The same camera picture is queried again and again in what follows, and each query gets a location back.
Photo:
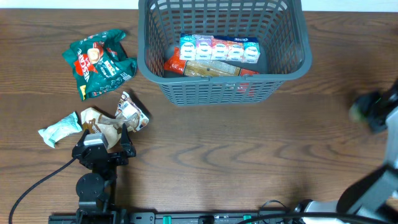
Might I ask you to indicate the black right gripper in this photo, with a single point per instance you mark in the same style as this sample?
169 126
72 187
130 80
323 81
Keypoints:
364 109

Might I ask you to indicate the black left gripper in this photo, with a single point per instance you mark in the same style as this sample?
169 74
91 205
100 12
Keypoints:
120 158

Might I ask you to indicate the brown patterned snack bag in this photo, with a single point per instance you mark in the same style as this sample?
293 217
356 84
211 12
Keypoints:
127 113

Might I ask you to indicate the pale green plastic pouch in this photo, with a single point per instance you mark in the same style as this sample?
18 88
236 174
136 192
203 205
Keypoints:
65 127

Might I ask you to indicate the green Nescafe coffee bag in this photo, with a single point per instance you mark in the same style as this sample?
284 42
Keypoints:
99 63

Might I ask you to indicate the multicolour tissue pack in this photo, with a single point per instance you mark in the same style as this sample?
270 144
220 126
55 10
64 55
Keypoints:
216 47

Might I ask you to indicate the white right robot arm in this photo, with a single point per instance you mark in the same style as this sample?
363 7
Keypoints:
362 202

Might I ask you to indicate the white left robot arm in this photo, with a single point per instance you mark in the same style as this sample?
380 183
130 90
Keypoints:
96 190

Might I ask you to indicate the grey plastic basket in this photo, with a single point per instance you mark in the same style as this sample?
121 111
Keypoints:
278 25

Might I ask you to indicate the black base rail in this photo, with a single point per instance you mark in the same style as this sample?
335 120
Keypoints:
162 218

